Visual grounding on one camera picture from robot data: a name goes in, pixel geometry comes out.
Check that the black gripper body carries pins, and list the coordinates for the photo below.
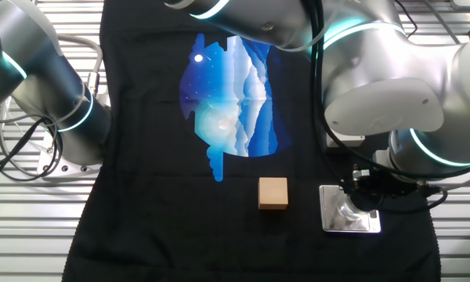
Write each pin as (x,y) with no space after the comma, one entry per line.
(380,176)

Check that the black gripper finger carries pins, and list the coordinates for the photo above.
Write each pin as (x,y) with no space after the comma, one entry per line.
(359,178)

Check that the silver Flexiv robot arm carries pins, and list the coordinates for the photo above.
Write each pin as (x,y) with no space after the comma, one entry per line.
(376,78)

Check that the clear glass jar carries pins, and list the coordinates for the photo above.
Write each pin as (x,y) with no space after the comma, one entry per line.
(346,211)

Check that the white box with red button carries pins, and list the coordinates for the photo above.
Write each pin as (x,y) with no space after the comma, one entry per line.
(352,141)

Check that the silver digital scale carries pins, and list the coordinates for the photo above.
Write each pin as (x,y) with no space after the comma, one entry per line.
(329,225)

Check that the light wooden cube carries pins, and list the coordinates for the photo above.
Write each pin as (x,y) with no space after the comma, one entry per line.
(273,194)

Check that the black cloth with blue print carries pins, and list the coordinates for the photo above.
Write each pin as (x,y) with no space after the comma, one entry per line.
(141,215)

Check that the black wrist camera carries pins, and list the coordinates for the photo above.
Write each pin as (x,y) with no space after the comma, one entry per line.
(399,187)

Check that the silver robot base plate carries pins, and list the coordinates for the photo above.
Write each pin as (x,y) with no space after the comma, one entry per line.
(68,169)

